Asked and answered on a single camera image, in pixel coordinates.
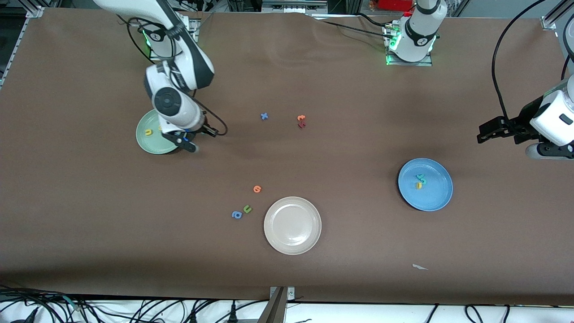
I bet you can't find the beige plate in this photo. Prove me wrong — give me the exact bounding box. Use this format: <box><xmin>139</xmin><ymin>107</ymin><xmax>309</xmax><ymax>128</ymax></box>
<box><xmin>264</xmin><ymin>196</ymin><xmax>322</xmax><ymax>255</ymax></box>

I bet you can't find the aluminium frame rail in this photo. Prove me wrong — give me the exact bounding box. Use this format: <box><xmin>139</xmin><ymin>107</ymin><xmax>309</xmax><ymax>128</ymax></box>
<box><xmin>540</xmin><ymin>0</ymin><xmax>574</xmax><ymax>31</ymax></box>
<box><xmin>0</xmin><ymin>4</ymin><xmax>45</xmax><ymax>90</ymax></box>

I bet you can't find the blue plate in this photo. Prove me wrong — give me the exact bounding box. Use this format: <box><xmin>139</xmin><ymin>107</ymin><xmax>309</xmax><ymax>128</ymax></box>
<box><xmin>398</xmin><ymin>158</ymin><xmax>454</xmax><ymax>212</ymax></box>

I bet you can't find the red box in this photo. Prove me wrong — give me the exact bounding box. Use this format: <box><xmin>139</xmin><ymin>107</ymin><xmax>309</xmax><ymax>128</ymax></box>
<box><xmin>376</xmin><ymin>0</ymin><xmax>415</xmax><ymax>12</ymax></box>

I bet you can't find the aluminium profile post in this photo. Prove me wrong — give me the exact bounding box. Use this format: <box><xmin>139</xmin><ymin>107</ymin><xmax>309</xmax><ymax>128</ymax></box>
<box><xmin>257</xmin><ymin>286</ymin><xmax>287</xmax><ymax>323</ymax></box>

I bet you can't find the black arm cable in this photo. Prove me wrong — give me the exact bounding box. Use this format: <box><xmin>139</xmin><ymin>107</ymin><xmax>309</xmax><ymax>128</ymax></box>
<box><xmin>492</xmin><ymin>0</ymin><xmax>550</xmax><ymax>133</ymax></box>
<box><xmin>117</xmin><ymin>13</ymin><xmax>228</xmax><ymax>136</ymax></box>

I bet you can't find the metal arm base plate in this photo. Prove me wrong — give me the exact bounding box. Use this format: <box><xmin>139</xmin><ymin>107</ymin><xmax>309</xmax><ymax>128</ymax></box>
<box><xmin>383</xmin><ymin>22</ymin><xmax>433</xmax><ymax>67</ymax></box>
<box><xmin>149</xmin><ymin>13</ymin><xmax>200</xmax><ymax>61</ymax></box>

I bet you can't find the black looped cable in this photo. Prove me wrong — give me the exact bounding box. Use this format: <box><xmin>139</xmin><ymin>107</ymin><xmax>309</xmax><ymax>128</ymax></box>
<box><xmin>464</xmin><ymin>304</ymin><xmax>485</xmax><ymax>323</ymax></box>

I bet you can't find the grey equipment housing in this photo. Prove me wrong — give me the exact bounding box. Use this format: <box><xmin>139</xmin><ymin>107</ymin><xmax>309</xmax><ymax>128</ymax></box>
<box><xmin>261</xmin><ymin>0</ymin><xmax>328</xmax><ymax>15</ymax></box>

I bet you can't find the pale green plate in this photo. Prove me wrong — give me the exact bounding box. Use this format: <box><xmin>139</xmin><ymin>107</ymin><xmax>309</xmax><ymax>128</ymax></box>
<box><xmin>136</xmin><ymin>109</ymin><xmax>182</xmax><ymax>155</ymax></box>

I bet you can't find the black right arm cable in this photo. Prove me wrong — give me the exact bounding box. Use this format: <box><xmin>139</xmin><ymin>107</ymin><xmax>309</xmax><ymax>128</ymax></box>
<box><xmin>117</xmin><ymin>13</ymin><xmax>228</xmax><ymax>136</ymax></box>

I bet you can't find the small metal corner bracket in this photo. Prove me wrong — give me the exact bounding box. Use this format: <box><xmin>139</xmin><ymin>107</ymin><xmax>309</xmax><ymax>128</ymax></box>
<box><xmin>269</xmin><ymin>286</ymin><xmax>296</xmax><ymax>301</ymax></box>

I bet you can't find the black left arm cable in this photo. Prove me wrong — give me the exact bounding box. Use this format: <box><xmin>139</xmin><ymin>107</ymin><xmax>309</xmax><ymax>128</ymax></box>
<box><xmin>492</xmin><ymin>0</ymin><xmax>550</xmax><ymax>133</ymax></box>

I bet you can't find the teal sleeved cable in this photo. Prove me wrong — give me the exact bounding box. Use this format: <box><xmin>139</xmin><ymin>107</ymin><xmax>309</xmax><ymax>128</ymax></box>
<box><xmin>58</xmin><ymin>294</ymin><xmax>83</xmax><ymax>312</ymax></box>

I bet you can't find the brown table cover sheet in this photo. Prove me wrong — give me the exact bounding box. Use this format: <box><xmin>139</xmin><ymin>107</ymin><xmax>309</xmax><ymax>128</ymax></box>
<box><xmin>0</xmin><ymin>7</ymin><xmax>574</xmax><ymax>306</ymax></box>

